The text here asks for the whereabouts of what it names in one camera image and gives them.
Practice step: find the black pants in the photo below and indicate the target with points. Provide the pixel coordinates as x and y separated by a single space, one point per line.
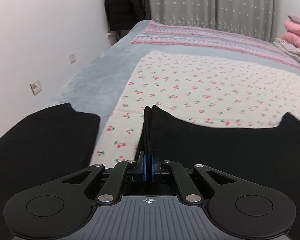
266 156

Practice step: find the folded black garment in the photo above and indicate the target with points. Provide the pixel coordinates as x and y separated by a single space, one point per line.
44 146

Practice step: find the grey bed sheet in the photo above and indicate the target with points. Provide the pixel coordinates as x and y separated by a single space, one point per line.
96 88

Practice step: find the cherry print blanket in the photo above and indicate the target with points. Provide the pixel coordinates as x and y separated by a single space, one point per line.
204 90

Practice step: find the pink folded clothes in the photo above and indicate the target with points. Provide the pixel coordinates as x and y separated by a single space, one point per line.
292 34

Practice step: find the striped folded garment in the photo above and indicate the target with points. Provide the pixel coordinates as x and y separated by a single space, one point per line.
288 48

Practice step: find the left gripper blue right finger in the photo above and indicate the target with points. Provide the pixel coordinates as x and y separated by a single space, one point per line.
174 175

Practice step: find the pink striped blanket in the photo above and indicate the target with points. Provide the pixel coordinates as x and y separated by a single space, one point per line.
159 34

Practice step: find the white wall socket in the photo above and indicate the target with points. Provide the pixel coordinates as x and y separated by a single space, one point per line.
36 87

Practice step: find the grey star curtain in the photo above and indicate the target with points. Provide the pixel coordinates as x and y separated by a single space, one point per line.
254 18

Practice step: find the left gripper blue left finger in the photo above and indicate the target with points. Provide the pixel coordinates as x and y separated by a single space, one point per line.
119 178

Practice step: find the dark hanging clothes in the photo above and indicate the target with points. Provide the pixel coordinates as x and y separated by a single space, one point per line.
124 14

